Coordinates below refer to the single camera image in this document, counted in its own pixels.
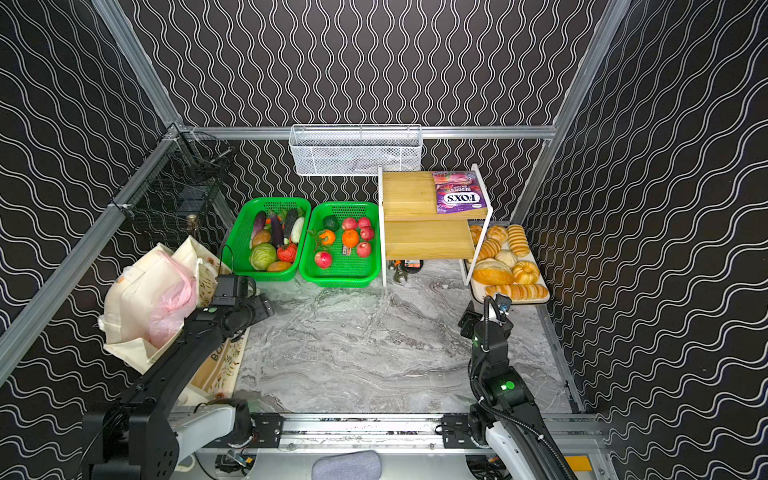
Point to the green cabbage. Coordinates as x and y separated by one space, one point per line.
262 256

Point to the grey padded cushion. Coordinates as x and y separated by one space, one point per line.
363 465

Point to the dark green avocado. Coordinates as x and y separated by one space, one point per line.
332 223

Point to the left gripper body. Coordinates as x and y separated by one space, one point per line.
258 306

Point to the white wooden two-tier shelf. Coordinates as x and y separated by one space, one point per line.
411 229

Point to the green plastic basket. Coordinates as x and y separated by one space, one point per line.
252 227
342 248

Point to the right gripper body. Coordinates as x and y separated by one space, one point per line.
491 311

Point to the brown mango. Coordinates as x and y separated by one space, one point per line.
278 266

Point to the purple Fox's berries candy bag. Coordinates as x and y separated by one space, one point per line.
457 191

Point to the purple eggplant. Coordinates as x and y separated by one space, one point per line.
277 236

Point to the white wire wall basket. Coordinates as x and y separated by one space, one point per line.
355 150

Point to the red tomato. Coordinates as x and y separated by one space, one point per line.
287 253

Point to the black wire wall rack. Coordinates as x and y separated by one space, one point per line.
183 195

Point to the pink plastic grocery bag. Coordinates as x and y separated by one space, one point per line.
178 289

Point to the orange-handled adjustable wrench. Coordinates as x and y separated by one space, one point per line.
400 274

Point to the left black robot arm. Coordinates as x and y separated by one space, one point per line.
133 437

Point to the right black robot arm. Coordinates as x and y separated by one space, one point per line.
505 416

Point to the yellow block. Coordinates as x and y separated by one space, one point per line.
579 463

